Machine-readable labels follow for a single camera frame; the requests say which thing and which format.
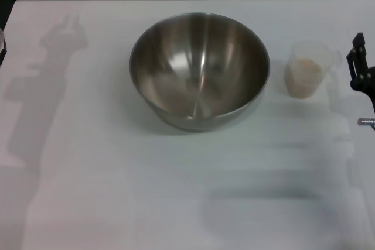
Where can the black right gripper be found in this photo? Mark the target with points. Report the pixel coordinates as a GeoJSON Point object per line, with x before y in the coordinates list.
{"type": "Point", "coordinates": [368, 83]}

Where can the clear plastic measuring cup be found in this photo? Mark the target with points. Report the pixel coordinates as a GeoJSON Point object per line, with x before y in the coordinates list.
{"type": "Point", "coordinates": [315, 54]}

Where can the white rice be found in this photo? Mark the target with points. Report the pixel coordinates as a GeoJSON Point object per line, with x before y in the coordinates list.
{"type": "Point", "coordinates": [301, 77]}

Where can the stainless steel mixing bowl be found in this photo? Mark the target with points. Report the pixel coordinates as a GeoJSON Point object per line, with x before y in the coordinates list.
{"type": "Point", "coordinates": [199, 71]}

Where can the silver metal bolt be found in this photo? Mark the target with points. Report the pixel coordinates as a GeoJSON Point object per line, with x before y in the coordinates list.
{"type": "Point", "coordinates": [366, 121]}

